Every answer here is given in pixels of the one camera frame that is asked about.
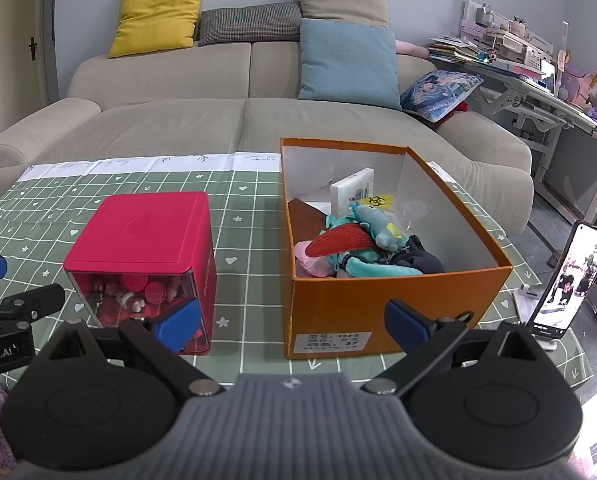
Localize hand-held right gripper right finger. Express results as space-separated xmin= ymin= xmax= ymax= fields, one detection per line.
xmin=363 ymin=299 xmax=549 ymax=396

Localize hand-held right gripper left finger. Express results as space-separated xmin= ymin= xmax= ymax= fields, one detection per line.
xmin=48 ymin=299 xmax=224 ymax=396

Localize orange cardboard box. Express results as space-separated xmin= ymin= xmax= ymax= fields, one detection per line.
xmin=279 ymin=137 xmax=514 ymax=360

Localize dark blue scrunchie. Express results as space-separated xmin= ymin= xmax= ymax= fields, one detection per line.
xmin=393 ymin=235 xmax=445 ymax=273

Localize teal plush toy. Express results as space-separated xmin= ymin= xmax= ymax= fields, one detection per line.
xmin=321 ymin=202 xmax=424 ymax=278

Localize red oval soft pad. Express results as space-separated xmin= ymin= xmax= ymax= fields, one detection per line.
xmin=305 ymin=224 xmax=374 ymax=257

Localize pink tasselled sachet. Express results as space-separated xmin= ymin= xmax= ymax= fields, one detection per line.
xmin=295 ymin=240 xmax=336 ymax=277

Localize white tissue packet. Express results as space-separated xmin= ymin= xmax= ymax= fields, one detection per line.
xmin=329 ymin=167 xmax=376 ymax=217

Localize red lid clear box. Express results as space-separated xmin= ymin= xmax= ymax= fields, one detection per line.
xmin=63 ymin=191 xmax=216 ymax=356

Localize green checked tablecloth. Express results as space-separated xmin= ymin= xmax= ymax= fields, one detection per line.
xmin=0 ymin=152 xmax=594 ymax=406

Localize clear bag yellow label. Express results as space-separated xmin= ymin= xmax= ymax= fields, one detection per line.
xmin=368 ymin=192 xmax=429 ymax=231

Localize smartphone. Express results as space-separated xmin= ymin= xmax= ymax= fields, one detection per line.
xmin=527 ymin=220 xmax=597 ymax=338

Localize beige fabric sofa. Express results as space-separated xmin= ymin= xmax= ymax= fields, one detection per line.
xmin=0 ymin=40 xmax=535 ymax=241

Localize cream door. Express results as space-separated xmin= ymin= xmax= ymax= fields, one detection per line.
xmin=0 ymin=0 xmax=62 ymax=136

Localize blue printed cushion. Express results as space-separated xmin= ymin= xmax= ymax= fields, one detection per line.
xmin=401 ymin=71 xmax=484 ymax=123

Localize white adjustable desk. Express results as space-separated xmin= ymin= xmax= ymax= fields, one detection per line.
xmin=431 ymin=55 xmax=597 ymax=231

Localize light blue pillow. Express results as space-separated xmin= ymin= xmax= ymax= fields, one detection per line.
xmin=297 ymin=17 xmax=403 ymax=111

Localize pile of books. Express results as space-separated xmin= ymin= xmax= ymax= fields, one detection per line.
xmin=425 ymin=35 xmax=479 ymax=63

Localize tablet on desk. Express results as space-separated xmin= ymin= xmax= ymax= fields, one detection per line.
xmin=538 ymin=57 xmax=557 ymax=93

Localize large purple plush toy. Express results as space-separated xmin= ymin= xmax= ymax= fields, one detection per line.
xmin=561 ymin=50 xmax=597 ymax=103

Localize yellow pillow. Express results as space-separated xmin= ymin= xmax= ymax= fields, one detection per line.
xmin=107 ymin=0 xmax=204 ymax=59

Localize white desk shelf organizer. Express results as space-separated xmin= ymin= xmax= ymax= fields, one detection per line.
xmin=461 ymin=0 xmax=554 ymax=78

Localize grey checked pillow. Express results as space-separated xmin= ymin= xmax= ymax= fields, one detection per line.
xmin=198 ymin=2 xmax=304 ymax=47

